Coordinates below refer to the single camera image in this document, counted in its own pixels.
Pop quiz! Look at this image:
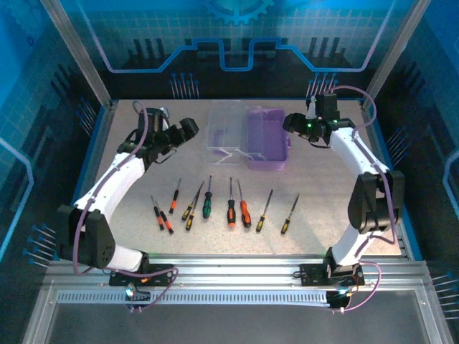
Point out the purple tool box clear lid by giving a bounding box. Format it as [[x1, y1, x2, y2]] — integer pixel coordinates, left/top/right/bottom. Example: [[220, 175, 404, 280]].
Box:
[[203, 100, 290, 171]]

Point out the clear tool tray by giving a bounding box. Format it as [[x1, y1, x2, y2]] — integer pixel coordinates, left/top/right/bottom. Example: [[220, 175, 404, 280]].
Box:
[[204, 123, 245, 166]]

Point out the small orange-black screwdriver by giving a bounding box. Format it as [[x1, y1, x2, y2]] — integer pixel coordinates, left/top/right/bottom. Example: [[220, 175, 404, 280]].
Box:
[[168, 178, 182, 215]]

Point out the yellow-black handled file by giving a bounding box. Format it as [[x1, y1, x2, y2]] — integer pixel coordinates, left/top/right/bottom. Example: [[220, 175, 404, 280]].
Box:
[[181, 181, 205, 221], [255, 188, 274, 233], [185, 193, 200, 232], [280, 193, 301, 236]]

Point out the green-black screwdriver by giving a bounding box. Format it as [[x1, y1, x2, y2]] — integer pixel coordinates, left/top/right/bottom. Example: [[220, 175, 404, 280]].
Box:
[[202, 175, 214, 219]]

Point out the blue table edge strip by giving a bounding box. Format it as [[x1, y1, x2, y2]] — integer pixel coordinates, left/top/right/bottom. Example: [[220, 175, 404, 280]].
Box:
[[365, 102, 425, 261], [52, 102, 115, 261]]

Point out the small controller board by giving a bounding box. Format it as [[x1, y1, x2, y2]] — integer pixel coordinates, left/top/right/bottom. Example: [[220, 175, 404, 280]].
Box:
[[123, 282, 151, 313], [328, 290, 354, 315]]

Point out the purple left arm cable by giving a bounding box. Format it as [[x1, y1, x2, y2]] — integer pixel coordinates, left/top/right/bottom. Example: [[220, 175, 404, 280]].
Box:
[[73, 100, 179, 312]]

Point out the aluminium frame post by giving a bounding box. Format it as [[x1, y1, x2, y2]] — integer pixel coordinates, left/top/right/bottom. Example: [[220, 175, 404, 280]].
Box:
[[359, 0, 433, 110], [39, 0, 119, 108]]

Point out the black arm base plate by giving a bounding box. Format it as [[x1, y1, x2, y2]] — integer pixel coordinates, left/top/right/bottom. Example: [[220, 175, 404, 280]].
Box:
[[299, 263, 366, 287], [108, 263, 176, 287]]

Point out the aluminium rail frame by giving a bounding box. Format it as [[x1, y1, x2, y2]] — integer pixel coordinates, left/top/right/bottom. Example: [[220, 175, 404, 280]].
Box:
[[42, 252, 431, 305]]

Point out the slotted cable duct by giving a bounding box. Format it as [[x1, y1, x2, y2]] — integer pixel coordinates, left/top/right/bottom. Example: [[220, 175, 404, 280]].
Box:
[[57, 289, 331, 305]]

